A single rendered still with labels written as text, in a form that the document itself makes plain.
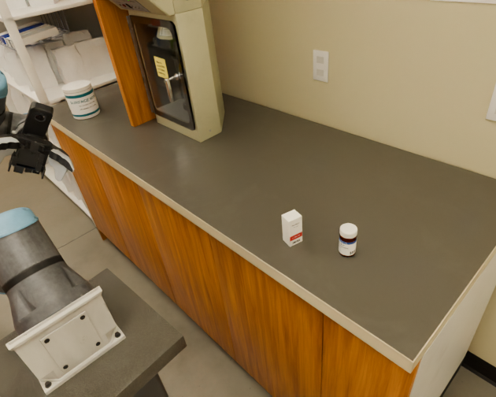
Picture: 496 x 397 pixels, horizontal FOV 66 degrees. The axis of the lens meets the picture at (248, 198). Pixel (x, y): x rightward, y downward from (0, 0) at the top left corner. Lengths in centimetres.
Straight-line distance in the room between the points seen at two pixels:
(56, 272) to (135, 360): 24
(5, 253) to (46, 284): 10
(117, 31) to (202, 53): 40
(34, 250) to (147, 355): 31
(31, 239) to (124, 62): 105
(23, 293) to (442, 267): 89
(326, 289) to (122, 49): 125
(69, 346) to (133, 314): 16
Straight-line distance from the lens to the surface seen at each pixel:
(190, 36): 143
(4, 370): 100
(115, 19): 170
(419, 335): 87
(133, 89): 176
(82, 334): 85
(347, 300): 90
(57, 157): 94
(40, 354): 84
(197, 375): 192
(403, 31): 135
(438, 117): 138
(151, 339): 89
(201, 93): 149
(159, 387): 105
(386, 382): 101
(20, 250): 83
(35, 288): 82
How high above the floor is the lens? 164
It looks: 36 degrees down
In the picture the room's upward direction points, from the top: 7 degrees counter-clockwise
